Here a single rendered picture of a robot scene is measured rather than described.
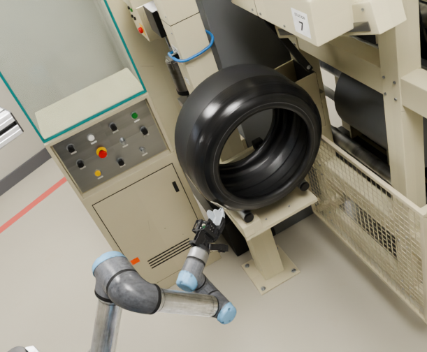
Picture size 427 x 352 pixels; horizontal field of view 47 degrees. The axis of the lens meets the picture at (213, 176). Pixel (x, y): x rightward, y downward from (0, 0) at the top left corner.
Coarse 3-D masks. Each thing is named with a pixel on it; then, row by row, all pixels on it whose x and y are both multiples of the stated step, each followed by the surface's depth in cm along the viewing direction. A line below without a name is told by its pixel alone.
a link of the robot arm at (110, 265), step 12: (108, 252) 161; (96, 264) 159; (108, 264) 156; (120, 264) 156; (96, 276) 158; (108, 276) 153; (96, 288) 159; (108, 300) 157; (96, 312) 164; (108, 312) 161; (120, 312) 164; (96, 324) 164; (108, 324) 163; (96, 336) 165; (108, 336) 165; (96, 348) 166; (108, 348) 167
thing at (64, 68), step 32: (0, 0) 196; (32, 0) 201; (64, 0) 206; (96, 0) 211; (0, 32) 202; (32, 32) 207; (64, 32) 212; (96, 32) 217; (0, 64) 208; (32, 64) 213; (64, 64) 219; (96, 64) 224; (128, 64) 230; (32, 96) 220; (64, 96) 226; (96, 96) 232; (128, 96) 239; (64, 128) 233
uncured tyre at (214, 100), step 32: (256, 64) 196; (192, 96) 190; (224, 96) 178; (256, 96) 177; (288, 96) 182; (192, 128) 184; (224, 128) 177; (288, 128) 222; (320, 128) 198; (192, 160) 184; (256, 160) 227; (288, 160) 220; (224, 192) 192; (256, 192) 217; (288, 192) 206
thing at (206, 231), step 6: (198, 222) 189; (204, 222) 188; (210, 222) 186; (198, 228) 187; (204, 228) 184; (210, 228) 187; (216, 228) 189; (198, 234) 184; (204, 234) 185; (210, 234) 185; (216, 234) 188; (192, 240) 184; (198, 240) 183; (204, 240) 186; (210, 240) 187; (192, 246) 184; (198, 246) 182; (204, 246) 182
